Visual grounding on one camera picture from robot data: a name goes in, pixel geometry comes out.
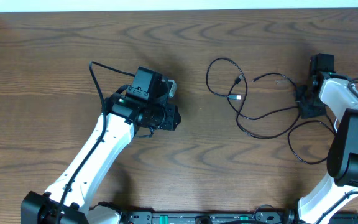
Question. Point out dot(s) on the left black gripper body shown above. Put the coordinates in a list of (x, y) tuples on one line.
[(171, 117)]

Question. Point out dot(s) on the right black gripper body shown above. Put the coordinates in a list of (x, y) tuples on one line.
[(309, 106)]

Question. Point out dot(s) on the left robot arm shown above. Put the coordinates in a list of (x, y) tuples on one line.
[(142, 104)]

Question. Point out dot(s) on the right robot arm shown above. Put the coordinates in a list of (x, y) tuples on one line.
[(328, 90)]

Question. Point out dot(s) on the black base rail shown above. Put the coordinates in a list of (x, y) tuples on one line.
[(144, 217)]

